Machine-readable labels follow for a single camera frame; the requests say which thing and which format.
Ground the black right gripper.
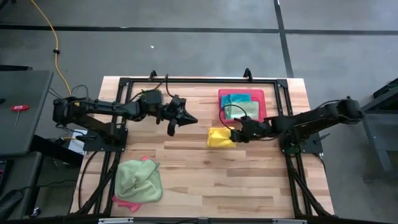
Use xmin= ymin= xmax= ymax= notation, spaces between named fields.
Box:
xmin=229 ymin=116 xmax=272 ymax=144

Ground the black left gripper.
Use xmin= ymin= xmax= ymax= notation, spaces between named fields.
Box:
xmin=155 ymin=95 xmax=199 ymax=137

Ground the yellow microfiber towel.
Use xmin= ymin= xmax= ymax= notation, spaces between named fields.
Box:
xmin=206 ymin=126 xmax=237 ymax=149

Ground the green microfiber towel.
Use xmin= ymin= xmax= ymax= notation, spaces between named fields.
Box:
xmin=114 ymin=159 xmax=163 ymax=203
xmin=224 ymin=101 xmax=260 ymax=121

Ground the teal microfiber towel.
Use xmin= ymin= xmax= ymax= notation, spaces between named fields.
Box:
xmin=221 ymin=93 xmax=252 ymax=108

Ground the pink microfiber towel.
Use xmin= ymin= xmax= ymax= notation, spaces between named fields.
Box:
xmin=111 ymin=156 xmax=150 ymax=213

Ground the pink plastic bin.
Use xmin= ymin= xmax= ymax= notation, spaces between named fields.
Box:
xmin=217 ymin=88 xmax=267 ymax=124

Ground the potted succulent plant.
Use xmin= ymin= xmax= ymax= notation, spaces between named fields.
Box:
xmin=138 ymin=88 xmax=163 ymax=98

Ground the white paper sheet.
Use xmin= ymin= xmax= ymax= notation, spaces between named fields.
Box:
xmin=67 ymin=129 xmax=88 ymax=155

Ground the black equipment stand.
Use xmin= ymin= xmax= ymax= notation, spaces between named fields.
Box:
xmin=29 ymin=133 xmax=85 ymax=167

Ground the black metal desk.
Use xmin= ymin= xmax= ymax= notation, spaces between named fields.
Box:
xmin=360 ymin=77 xmax=398 ymax=182

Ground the grey side table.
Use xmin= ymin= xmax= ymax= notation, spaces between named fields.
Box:
xmin=0 ymin=70 xmax=54 ymax=156

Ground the black aluminium table frame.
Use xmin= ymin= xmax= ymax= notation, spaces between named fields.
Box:
xmin=71 ymin=68 xmax=335 ymax=224

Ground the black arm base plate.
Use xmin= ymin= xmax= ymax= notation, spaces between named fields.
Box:
xmin=83 ymin=127 xmax=129 ymax=153
xmin=278 ymin=129 xmax=324 ymax=155

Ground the black floor cable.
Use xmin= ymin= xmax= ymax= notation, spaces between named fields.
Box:
xmin=48 ymin=83 xmax=90 ymax=100

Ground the yellow power cable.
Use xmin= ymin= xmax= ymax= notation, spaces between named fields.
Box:
xmin=30 ymin=0 xmax=73 ymax=96

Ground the red-handled hex key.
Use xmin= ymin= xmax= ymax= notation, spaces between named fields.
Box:
xmin=10 ymin=105 xmax=30 ymax=130

